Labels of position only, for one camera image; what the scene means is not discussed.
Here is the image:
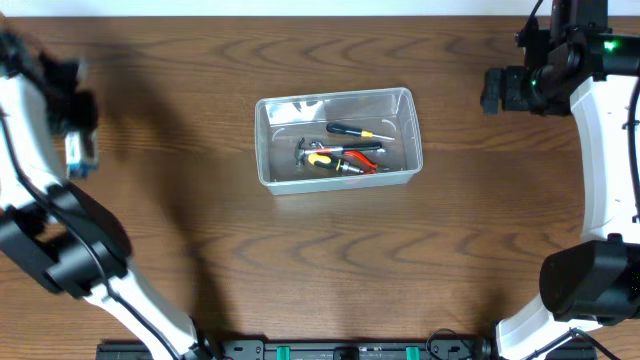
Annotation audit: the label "blue white product box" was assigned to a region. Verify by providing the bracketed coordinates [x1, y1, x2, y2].
[64, 130, 99, 179]

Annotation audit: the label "slim black yellow screwdriver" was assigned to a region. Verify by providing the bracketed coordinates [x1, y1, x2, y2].
[326, 122, 395, 141]

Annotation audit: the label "red handled pliers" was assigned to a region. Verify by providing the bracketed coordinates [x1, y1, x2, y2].
[344, 151, 390, 174]

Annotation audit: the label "silver offset wrench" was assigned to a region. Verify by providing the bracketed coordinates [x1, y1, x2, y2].
[310, 141, 386, 154]

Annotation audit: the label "stubby yellow black screwdriver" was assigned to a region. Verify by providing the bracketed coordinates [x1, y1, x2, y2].
[307, 153, 364, 175]

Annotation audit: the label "black orange pen tool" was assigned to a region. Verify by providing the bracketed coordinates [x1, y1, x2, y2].
[294, 138, 386, 165]

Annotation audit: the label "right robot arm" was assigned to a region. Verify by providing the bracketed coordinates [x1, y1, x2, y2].
[481, 26, 639, 359]

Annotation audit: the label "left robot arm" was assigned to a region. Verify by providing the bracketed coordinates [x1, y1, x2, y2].
[1, 29, 223, 359]

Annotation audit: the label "clear plastic container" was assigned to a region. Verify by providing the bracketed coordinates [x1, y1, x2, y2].
[255, 87, 424, 195]

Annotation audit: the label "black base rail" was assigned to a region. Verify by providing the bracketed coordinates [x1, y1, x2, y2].
[95, 334, 598, 360]

